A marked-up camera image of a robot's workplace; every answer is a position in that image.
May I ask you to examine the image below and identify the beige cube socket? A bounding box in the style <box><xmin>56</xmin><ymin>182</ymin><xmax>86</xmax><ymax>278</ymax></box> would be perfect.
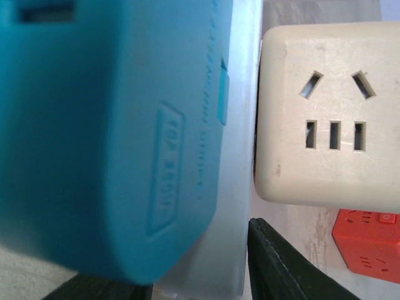
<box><xmin>254</xmin><ymin>21</ymin><xmax>399</xmax><ymax>213</ymax></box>

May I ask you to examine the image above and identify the red cube socket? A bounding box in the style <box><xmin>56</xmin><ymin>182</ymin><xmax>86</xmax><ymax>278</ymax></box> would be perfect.
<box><xmin>332</xmin><ymin>209</ymin><xmax>399</xmax><ymax>283</ymax></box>

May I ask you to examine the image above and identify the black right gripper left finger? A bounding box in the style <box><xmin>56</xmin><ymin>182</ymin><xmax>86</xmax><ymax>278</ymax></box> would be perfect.
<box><xmin>42</xmin><ymin>274</ymin><xmax>153</xmax><ymax>300</ymax></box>

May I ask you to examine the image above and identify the white power strip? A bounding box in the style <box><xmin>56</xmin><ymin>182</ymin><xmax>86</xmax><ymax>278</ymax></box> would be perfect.
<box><xmin>152</xmin><ymin>1</ymin><xmax>263</xmax><ymax>299</ymax></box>

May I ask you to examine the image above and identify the cyan socket block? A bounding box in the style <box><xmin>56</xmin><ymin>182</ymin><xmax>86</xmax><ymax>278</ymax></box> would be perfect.
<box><xmin>1</xmin><ymin>1</ymin><xmax>233</xmax><ymax>285</ymax></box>

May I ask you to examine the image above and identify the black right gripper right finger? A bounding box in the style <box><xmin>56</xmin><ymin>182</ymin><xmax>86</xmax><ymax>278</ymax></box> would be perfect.
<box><xmin>248</xmin><ymin>218</ymin><xmax>359</xmax><ymax>300</ymax></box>

